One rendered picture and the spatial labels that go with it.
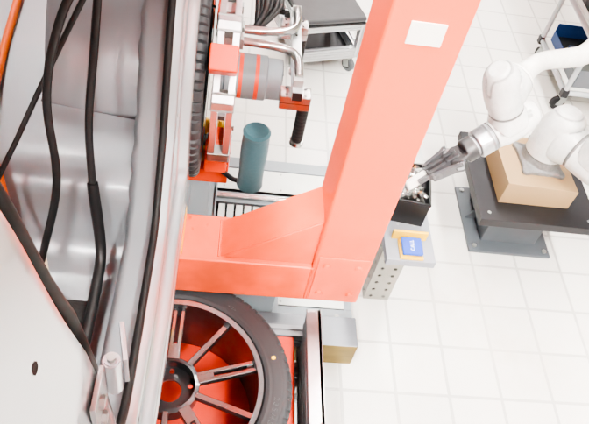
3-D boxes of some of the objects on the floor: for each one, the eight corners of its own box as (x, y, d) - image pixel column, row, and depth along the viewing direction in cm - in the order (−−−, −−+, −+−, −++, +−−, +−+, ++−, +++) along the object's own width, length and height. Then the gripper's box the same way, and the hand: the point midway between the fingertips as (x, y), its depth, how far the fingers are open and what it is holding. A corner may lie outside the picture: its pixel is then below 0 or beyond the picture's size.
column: (360, 277, 268) (387, 211, 236) (385, 279, 269) (415, 214, 237) (363, 298, 261) (390, 233, 230) (387, 300, 262) (418, 236, 231)
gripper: (489, 164, 196) (419, 206, 197) (467, 144, 206) (401, 184, 207) (482, 145, 191) (411, 187, 192) (460, 127, 202) (393, 167, 203)
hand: (416, 180), depth 200 cm, fingers closed
